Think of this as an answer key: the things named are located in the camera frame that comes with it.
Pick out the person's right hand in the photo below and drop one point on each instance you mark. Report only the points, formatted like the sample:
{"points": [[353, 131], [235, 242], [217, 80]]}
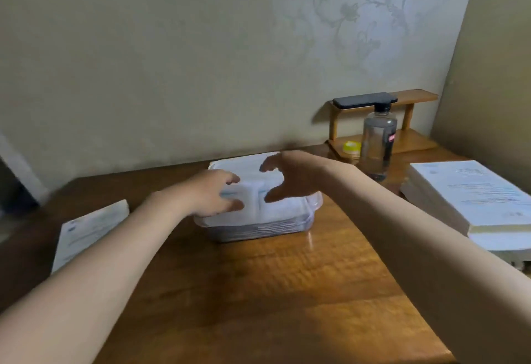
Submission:
{"points": [[307, 177]]}

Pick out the person's left hand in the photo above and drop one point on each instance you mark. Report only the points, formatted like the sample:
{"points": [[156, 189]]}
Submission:
{"points": [[207, 193]]}

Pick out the white container lid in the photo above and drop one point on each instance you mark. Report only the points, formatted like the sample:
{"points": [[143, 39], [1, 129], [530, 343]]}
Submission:
{"points": [[244, 166]]}

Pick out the clear plastic container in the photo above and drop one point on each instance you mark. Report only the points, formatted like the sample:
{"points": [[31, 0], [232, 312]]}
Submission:
{"points": [[257, 233]]}

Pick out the person's right forearm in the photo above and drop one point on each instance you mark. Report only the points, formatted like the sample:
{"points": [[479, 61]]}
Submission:
{"points": [[435, 260]]}

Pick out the person's left forearm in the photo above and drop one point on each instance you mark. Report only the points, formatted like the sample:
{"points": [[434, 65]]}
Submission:
{"points": [[83, 276]]}

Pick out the yellow tape roll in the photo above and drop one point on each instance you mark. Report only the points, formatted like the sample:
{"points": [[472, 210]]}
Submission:
{"points": [[352, 147]]}

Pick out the clear bottle with black cap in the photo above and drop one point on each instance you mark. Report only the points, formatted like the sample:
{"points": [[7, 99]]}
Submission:
{"points": [[377, 148]]}

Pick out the black smartphone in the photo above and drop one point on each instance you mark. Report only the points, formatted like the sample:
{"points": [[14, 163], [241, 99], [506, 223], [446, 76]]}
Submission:
{"points": [[363, 101]]}

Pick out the small wooden desk shelf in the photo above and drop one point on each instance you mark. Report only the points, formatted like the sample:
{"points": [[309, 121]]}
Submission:
{"points": [[415, 141]]}

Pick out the white bookshelf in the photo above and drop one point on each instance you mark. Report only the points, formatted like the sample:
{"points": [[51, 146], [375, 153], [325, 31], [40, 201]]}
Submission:
{"points": [[20, 168]]}

